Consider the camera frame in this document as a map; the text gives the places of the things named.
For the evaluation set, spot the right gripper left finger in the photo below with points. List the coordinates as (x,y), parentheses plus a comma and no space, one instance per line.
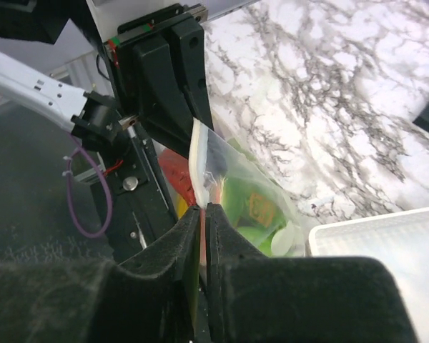
(151,297)

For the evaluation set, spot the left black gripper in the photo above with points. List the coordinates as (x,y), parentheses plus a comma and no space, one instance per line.
(137,53)

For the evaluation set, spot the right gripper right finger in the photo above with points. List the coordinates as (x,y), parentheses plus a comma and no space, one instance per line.
(254,298)

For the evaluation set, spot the toy watermelon slice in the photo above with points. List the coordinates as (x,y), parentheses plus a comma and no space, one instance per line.
(176,169)

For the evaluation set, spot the green toy citrus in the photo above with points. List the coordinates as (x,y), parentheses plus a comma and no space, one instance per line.
(252,211)

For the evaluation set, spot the clear polka dot zip bag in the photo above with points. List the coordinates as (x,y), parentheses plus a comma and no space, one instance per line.
(221,172)

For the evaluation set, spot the yellow toy bell pepper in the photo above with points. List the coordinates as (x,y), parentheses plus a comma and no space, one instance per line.
(181,206)

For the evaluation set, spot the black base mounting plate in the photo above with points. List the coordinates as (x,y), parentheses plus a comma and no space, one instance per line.
(142,209)

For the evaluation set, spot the white perforated plastic basket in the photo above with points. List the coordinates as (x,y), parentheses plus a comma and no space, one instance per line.
(400,241)

